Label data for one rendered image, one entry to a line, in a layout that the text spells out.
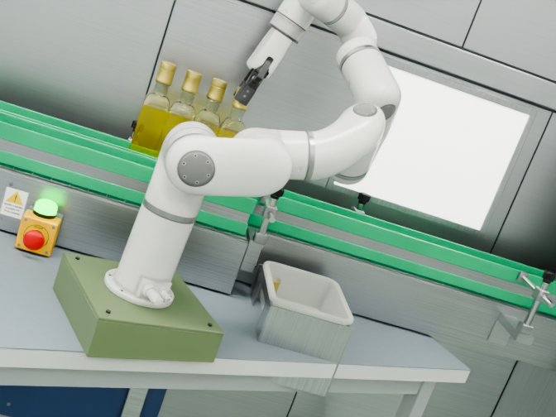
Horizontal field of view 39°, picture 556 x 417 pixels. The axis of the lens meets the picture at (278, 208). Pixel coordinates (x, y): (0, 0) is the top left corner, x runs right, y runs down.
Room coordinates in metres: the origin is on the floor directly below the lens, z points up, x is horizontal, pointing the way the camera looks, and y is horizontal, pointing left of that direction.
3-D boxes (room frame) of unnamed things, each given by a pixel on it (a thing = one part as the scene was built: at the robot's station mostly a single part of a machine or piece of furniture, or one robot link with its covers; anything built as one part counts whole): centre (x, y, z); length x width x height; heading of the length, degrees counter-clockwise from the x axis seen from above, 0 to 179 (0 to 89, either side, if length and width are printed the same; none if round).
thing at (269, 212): (1.60, 0.02, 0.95); 0.17 x 0.03 x 0.12; 11
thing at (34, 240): (1.41, 0.42, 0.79); 0.04 x 0.03 x 0.04; 101
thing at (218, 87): (1.69, 0.21, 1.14); 0.04 x 0.04 x 0.04
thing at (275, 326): (1.55, -0.11, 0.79); 0.27 x 0.17 x 0.08; 11
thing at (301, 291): (1.52, -0.11, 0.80); 0.22 x 0.17 x 0.09; 11
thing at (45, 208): (1.45, 0.43, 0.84); 0.05 x 0.05 x 0.03
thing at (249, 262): (1.62, 0.02, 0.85); 0.09 x 0.04 x 0.07; 11
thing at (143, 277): (1.27, 0.17, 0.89); 0.16 x 0.13 x 0.15; 39
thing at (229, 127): (1.70, 0.15, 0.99); 0.06 x 0.06 x 0.21; 12
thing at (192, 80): (1.68, 0.27, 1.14); 0.04 x 0.04 x 0.04
